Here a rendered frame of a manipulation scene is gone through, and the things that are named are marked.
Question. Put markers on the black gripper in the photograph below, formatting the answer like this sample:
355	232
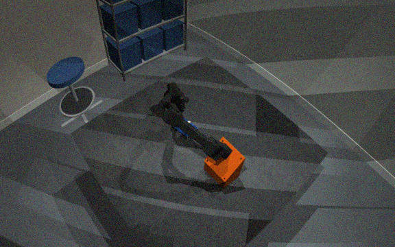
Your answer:
181	106

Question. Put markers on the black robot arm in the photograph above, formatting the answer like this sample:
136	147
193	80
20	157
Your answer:
173	117

